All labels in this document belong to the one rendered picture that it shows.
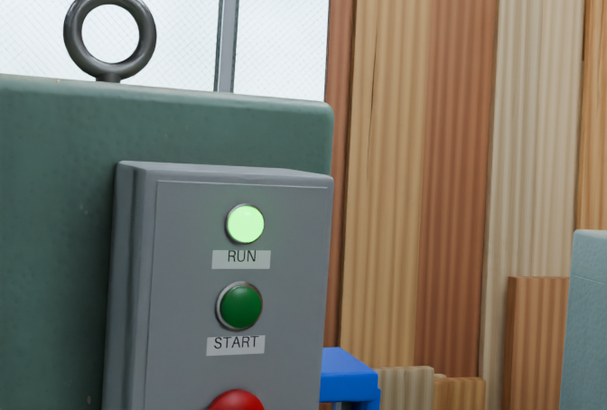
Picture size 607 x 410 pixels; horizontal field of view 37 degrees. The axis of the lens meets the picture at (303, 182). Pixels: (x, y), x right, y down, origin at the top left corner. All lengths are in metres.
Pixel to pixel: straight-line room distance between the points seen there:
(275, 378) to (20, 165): 0.17
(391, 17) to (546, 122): 0.47
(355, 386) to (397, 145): 0.75
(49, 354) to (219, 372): 0.09
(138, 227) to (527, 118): 1.76
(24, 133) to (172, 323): 0.12
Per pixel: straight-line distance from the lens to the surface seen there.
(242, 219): 0.43
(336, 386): 1.34
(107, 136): 0.48
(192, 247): 0.43
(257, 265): 0.44
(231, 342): 0.45
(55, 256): 0.48
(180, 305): 0.43
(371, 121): 1.94
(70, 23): 0.58
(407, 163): 1.97
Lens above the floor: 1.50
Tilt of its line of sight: 3 degrees down
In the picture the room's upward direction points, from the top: 4 degrees clockwise
